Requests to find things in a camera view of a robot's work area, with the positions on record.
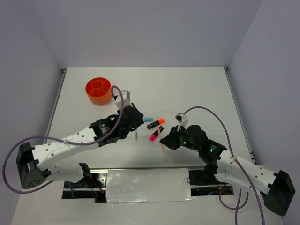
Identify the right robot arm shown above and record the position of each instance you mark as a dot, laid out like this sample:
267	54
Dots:
276	188

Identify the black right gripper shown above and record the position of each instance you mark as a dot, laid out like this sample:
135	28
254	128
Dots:
170	140

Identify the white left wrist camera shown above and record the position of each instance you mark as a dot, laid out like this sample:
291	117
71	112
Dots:
123	100

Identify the orange round divided container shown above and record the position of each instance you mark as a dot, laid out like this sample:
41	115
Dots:
98	90

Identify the black highlighter orange cap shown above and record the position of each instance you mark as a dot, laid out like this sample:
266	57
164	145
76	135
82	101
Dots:
156	123

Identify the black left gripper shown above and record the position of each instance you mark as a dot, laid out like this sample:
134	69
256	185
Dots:
139	122

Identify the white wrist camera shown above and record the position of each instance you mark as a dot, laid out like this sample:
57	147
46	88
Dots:
123	100
182	120

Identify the blue translucent pen cap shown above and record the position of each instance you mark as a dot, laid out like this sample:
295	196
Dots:
147	119

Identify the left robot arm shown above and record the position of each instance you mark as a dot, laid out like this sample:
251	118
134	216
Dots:
40	163

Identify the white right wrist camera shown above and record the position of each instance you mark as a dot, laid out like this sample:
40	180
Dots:
182	120

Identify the black highlighter pink cap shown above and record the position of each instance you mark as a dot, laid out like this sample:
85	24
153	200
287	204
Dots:
156	133

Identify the reflective silver front panel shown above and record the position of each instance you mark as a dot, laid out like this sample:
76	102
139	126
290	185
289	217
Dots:
153	185

